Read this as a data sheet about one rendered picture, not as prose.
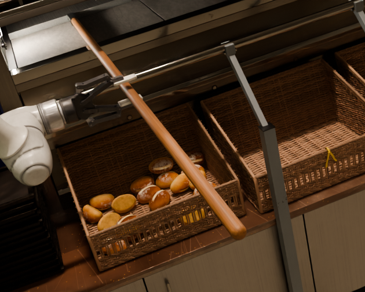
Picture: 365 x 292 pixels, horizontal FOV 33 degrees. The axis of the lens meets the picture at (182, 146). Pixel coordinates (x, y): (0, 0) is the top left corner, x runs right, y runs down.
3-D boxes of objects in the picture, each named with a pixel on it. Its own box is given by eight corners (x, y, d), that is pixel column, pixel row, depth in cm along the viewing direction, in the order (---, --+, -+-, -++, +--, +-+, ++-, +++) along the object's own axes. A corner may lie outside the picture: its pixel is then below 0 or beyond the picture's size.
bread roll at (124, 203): (139, 205, 234) (138, 207, 240) (132, 189, 235) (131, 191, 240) (115, 216, 232) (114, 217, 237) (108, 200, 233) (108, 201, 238)
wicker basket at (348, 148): (211, 159, 258) (197, 99, 245) (329, 114, 268) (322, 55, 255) (259, 216, 216) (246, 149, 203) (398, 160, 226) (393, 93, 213)
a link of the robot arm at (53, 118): (46, 127, 181) (65, 120, 182) (50, 139, 173) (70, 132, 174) (35, 99, 176) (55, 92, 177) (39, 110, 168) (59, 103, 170)
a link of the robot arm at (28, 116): (44, 124, 182) (53, 149, 172) (-7, 142, 179) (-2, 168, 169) (33, 95, 175) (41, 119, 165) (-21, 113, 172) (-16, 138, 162)
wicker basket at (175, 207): (75, 205, 250) (53, 147, 237) (203, 157, 260) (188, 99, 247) (98, 274, 208) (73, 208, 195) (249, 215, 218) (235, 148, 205)
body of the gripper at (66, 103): (55, 95, 177) (86, 84, 178) (64, 121, 181) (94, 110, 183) (58, 103, 170) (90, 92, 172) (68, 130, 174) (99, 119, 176)
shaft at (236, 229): (249, 238, 112) (247, 226, 111) (234, 245, 112) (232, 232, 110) (79, 23, 259) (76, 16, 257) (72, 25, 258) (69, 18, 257)
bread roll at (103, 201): (113, 190, 240) (117, 202, 237) (112, 199, 245) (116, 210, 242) (88, 196, 237) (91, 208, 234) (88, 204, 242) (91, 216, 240)
